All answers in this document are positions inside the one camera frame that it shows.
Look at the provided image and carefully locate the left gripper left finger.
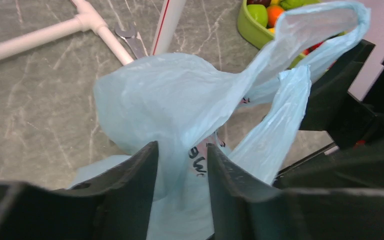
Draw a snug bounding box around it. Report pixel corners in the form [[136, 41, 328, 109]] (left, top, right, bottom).
[[0, 141, 159, 240]]

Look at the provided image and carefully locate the dark purple fake plum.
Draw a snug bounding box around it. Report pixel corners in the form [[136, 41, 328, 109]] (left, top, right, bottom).
[[246, 0, 271, 7]]

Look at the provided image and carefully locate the small orange fake fruit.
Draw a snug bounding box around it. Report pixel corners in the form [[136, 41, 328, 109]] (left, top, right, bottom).
[[266, 5, 285, 28]]

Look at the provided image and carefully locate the light blue plastic bag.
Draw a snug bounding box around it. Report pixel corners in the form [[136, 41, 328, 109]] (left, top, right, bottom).
[[72, 1, 371, 240]]

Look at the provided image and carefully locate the green plastic fruit tray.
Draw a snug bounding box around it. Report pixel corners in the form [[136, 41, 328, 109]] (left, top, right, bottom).
[[236, 0, 347, 70]]

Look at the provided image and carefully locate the bumpy green fake fruit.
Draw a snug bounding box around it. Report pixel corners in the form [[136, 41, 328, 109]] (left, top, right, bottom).
[[279, 0, 306, 11]]

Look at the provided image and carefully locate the white PVC pipe stand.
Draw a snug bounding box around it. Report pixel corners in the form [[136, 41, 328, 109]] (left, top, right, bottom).
[[0, 0, 186, 65]]

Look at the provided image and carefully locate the green fake apple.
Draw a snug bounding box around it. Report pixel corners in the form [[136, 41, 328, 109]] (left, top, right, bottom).
[[246, 4, 268, 28]]

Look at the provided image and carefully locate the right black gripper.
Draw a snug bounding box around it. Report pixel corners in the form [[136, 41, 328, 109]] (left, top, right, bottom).
[[273, 39, 384, 189]]

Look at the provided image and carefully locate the steel wrench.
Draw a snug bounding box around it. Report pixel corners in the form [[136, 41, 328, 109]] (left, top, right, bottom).
[[114, 22, 147, 59]]

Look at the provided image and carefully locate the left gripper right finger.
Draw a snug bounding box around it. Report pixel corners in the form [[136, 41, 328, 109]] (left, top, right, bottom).
[[208, 144, 384, 240]]

